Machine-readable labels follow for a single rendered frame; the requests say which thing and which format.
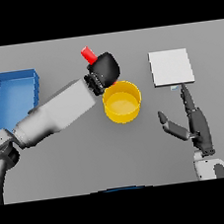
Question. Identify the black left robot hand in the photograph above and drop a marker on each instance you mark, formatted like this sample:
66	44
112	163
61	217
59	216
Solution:
105	70

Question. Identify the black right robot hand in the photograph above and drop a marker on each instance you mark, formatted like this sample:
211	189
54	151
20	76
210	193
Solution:
198	126

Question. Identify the red beaker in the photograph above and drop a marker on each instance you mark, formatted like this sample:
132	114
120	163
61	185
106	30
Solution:
88	54

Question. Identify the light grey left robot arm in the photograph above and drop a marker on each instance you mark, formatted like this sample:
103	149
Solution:
54	112

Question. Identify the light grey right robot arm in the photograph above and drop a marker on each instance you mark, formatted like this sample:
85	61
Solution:
210	168

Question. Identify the yellow bowl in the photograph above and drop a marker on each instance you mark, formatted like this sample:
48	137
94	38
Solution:
122	102

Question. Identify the pale square measuring scale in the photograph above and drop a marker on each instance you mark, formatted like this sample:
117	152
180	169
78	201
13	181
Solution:
171	67

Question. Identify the blue tray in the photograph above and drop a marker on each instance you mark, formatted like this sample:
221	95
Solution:
11	98

